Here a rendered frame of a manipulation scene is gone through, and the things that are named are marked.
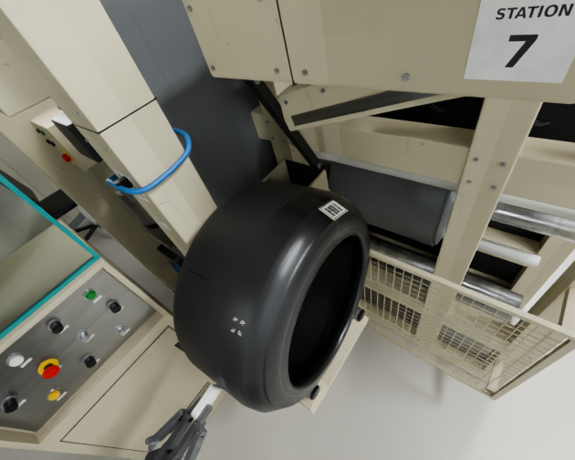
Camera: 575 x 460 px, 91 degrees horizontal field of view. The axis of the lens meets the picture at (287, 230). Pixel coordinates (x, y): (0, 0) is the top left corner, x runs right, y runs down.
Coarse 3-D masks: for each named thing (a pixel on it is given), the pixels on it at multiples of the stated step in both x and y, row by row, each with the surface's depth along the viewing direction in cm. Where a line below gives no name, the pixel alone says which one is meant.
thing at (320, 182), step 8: (288, 160) 111; (280, 168) 112; (288, 168) 114; (296, 168) 111; (304, 168) 108; (272, 176) 109; (280, 176) 113; (288, 176) 118; (296, 176) 115; (304, 176) 112; (312, 176) 109; (320, 176) 101; (304, 184) 116; (312, 184) 99; (320, 184) 103; (328, 184) 107
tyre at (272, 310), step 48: (240, 192) 66; (288, 192) 63; (240, 240) 54; (288, 240) 51; (336, 240) 59; (192, 288) 56; (240, 288) 50; (288, 288) 50; (336, 288) 97; (192, 336) 57; (288, 336) 52; (336, 336) 84; (240, 384) 52; (288, 384) 59
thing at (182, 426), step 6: (186, 414) 59; (186, 420) 59; (192, 420) 61; (180, 426) 59; (186, 426) 60; (174, 432) 58; (180, 432) 59; (168, 438) 58; (174, 438) 58; (180, 438) 59; (162, 444) 57; (168, 444) 57; (174, 444) 59; (162, 450) 57; (156, 456) 56
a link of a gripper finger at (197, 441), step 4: (196, 432) 57; (200, 432) 57; (196, 436) 57; (200, 436) 57; (204, 436) 58; (192, 440) 57; (196, 440) 56; (200, 440) 57; (192, 444) 56; (196, 444) 56; (200, 444) 57; (188, 448) 56; (192, 448) 56; (196, 448) 56; (200, 448) 57; (188, 452) 56; (192, 452) 55; (196, 452) 57; (184, 456) 55; (188, 456) 55; (192, 456) 56; (196, 456) 57
